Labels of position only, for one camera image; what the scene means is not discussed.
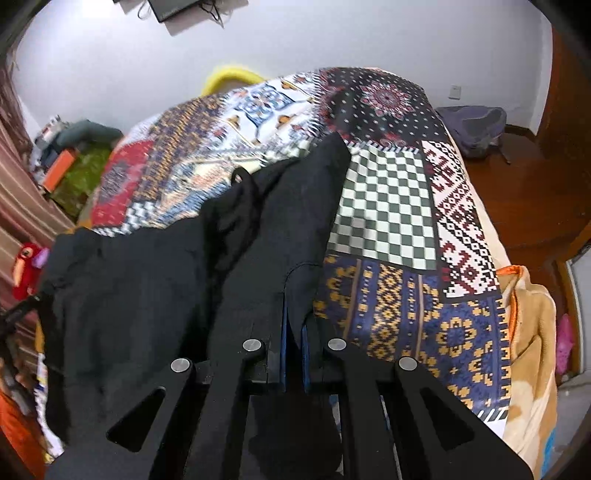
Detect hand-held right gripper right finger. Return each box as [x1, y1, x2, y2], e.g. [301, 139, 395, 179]
[301, 320, 535, 480]

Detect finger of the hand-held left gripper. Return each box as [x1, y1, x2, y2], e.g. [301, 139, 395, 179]
[0, 293, 49, 326]

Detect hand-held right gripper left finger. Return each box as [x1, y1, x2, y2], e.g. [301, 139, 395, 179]
[45, 295, 290, 480]

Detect black zip hoodie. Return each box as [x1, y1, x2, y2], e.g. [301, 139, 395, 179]
[39, 131, 354, 480]

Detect pile of clothes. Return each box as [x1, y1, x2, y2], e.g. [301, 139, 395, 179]
[31, 117, 70, 168]

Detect red plush toy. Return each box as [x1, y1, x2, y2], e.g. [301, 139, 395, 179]
[11, 242, 49, 302]

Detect striped brown curtain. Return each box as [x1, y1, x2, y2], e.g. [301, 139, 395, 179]
[0, 51, 75, 324]

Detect orange cloth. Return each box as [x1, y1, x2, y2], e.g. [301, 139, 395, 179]
[0, 391, 43, 480]

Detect orange box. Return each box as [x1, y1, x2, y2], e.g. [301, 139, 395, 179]
[40, 148, 77, 193]

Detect green patterned cloth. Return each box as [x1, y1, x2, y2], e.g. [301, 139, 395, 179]
[48, 147, 114, 223]

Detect patchwork printed blanket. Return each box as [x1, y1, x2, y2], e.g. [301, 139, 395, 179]
[89, 67, 514, 440]

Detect grey-green cushion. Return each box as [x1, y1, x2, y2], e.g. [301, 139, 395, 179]
[58, 119, 123, 149]

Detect beige fleece blanket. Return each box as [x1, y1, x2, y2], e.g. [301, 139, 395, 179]
[501, 265, 571, 468]

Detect pink fuzzy object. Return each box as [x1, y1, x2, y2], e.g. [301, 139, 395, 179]
[556, 313, 576, 376]

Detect grey backpack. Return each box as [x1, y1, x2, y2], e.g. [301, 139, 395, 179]
[436, 106, 511, 165]

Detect yellow foam tube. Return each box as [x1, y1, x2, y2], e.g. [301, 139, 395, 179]
[202, 65, 271, 97]

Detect small black wall monitor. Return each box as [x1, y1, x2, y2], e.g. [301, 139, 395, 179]
[147, 0, 205, 24]

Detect black monitor cable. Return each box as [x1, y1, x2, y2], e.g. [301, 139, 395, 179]
[201, 0, 251, 29]

